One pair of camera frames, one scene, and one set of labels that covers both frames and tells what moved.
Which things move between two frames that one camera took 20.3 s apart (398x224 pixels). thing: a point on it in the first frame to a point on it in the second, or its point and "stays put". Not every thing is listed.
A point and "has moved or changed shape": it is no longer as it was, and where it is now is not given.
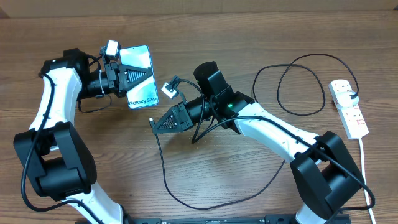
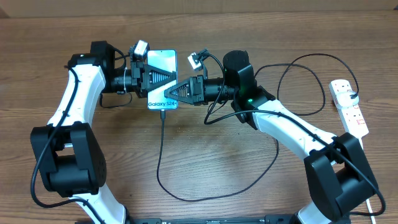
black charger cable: [174, 202] to [262, 183]
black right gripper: [181, 117] to [194, 91]
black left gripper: [119, 77] to [148, 72]
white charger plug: [344, 100] stays put
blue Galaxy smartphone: [145, 94] has moved or changed shape
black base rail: [267, 219] stays put
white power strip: [352, 117] stays put
